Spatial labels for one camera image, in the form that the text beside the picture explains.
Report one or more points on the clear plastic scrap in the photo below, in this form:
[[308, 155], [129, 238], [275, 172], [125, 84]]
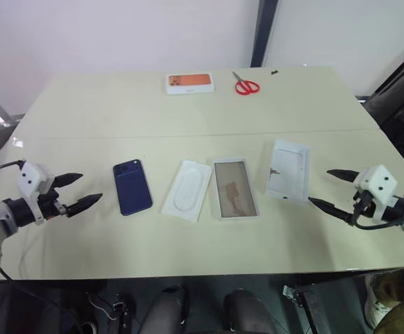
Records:
[[17, 142]]

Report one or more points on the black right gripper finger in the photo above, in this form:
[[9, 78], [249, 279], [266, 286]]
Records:
[[343, 174], [331, 208]]

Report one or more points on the dark blue smartphone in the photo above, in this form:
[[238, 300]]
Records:
[[132, 189]]

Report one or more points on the orange printed phone box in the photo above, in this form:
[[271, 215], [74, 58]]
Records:
[[189, 81]]

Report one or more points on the dark vertical pillar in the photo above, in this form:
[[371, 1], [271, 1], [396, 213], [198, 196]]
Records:
[[264, 31]]

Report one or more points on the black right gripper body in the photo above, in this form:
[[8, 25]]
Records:
[[366, 201]]

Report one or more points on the white phone box lid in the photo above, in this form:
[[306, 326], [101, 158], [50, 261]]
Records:
[[289, 170]]

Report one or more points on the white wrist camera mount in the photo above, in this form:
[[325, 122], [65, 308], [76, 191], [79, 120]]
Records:
[[31, 175], [379, 181]]

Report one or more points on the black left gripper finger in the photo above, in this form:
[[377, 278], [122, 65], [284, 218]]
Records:
[[68, 178], [83, 205]]

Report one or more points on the white moulded insert tray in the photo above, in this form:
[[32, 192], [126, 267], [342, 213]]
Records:
[[186, 191]]

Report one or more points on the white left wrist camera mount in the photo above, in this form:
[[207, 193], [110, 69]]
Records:
[[31, 175]]

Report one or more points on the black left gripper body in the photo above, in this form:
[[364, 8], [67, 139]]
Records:
[[50, 205]]

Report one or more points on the dark rounded shape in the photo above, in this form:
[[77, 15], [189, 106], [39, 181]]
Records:
[[167, 309], [247, 313]]

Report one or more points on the metal table bracket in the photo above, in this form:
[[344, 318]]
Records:
[[292, 294]]

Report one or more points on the dark chair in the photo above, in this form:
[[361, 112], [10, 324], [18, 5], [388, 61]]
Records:
[[400, 104]]

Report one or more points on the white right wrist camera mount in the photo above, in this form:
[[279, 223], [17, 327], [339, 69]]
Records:
[[379, 181]]

